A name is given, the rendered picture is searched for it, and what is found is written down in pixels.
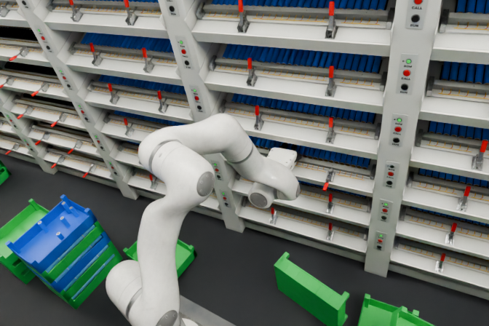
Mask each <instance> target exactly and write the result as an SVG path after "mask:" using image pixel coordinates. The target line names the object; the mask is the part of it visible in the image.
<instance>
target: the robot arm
mask: <svg viewBox="0 0 489 326"><path fill-rule="evenodd" d="M296 149H297V145H296V144H293V145H292V146H291V150H289V149H287V143H283V144H282V145H281V146H280V147H279V148H272V149H270V150H269V155H268V156H267V158H266V157H264V156H261V155H260V153H259V152H258V150H257V148H256V147H255V145H254V144H253V142H252V141H251V139H250V138H249V136H248V135H247V133H246V132H245V130H244V129H243V128H242V126H241V124H240V123H239V122H238V121H237V120H236V119H235V118H234V117H233V116H231V115H229V114H216V115H214V116H211V117H209V118H207V119H205V120H202V121H200V122H197V123H194V124H187V125H180V126H173V127H165V128H162V129H160V130H157V131H155V132H152V133H151V134H150V135H148V136H147V137H145V138H144V139H143V141H142V142H141V144H140V146H139V149H138V158H139V160H140V163H141V164H142V165H143V166H144V167H145V168H146V169H147V170H148V171H149V172H150V173H152V174H153V175H155V176H156V177H158V179H160V180H162V181H163V182H164V183H165V184H166V186H167V194H166V196H165V197H164V198H162V199H158V200H156V201H154V202H152V203H150V205H149V206H147V208H146V209H145V211H144V213H143V216H142V219H141V222H140V228H139V232H138V242H137V253H138V262H137V261H132V260H127V261H122V262H121V263H118V264H117V265H115V266H114V267H113V268H112V269H111V271H110V272H109V274H108V276H107V278H106V292H107V294H108V297H109V298H110V299H111V301H112V302H113V304H114V305H115V306H116V307H117V309H118V310H120V312H121V313H122V314H123V315H124V317H125V318H126V319H127V321H128V322H129V323H130V324H131V325H132V326H198V325H197V324H196V323H195V322H193V321H191V320H190V319H183V318H181V316H180V314H179V309H180V293H179V286H178V275H177V271H176V264H175V251H176V245H177V241H178V237H179V233H180V228H181V226H182V223H183V220H184V218H185V216H186V215H187V214H188V212H189V211H191V210H192V209H193V208H195V207H196V206H197V205H199V204H201V203H203V202H204V201H205V200H206V199H207V198H208V197H209V196H210V195H211V193H212V190H213V188H214V185H215V173H214V170H213V168H212V166H211V164H210V163H209V162H208V161H207V160H206V159H205V158H203V157H202V156H200V155H204V154H216V153H221V154H222V155H223V156H224V158H225V159H226V160H227V161H228V162H229V164H230V165H231V166H232V167H233V168H234V169H235V170H236V171H237V172H238V173H239V174H240V175H241V176H242V177H243V178H245V179H247V180H251V181H253V182H254V184H253V186H252V187H251V189H250V190H249V192H248V199H249V200H250V202H251V203H252V204H253V205H254V206H256V207H258V208H261V209H266V208H268V207H270V206H271V203H272V202H273V201H274V200H276V199H280V200H285V201H292V200H295V199H297V198H298V196H299V194H300V185H299V182H298V180H297V178H296V177H295V176H294V174H293V172H292V171H291V170H292V169H293V168H294V166H295V164H296V162H297V161H298V160H300V159H302V155H300V154H298V152H297V151H296Z"/></svg>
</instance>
